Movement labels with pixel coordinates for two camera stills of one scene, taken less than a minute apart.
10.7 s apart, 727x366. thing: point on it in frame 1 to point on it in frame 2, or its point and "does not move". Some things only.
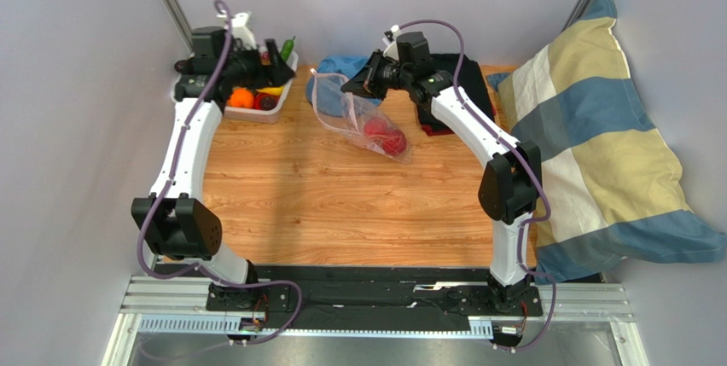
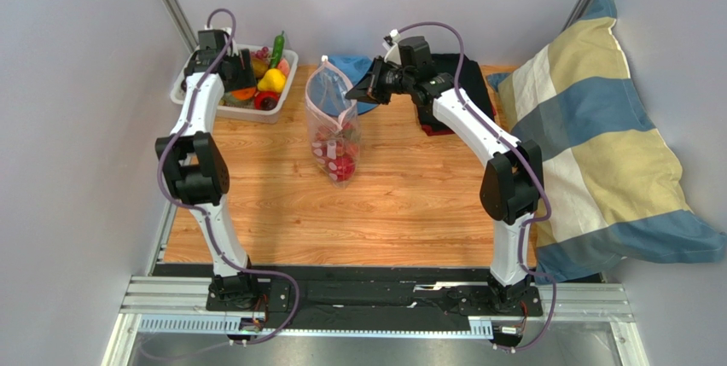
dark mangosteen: (268, 102) does not move
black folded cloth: (469, 78) does not move
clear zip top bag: (357, 118) to (333, 125)
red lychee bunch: (393, 142) to (337, 152)
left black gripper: (276, 73) to (247, 77)
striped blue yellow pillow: (611, 191) does not move
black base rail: (467, 293) does not move
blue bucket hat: (324, 86) does not move
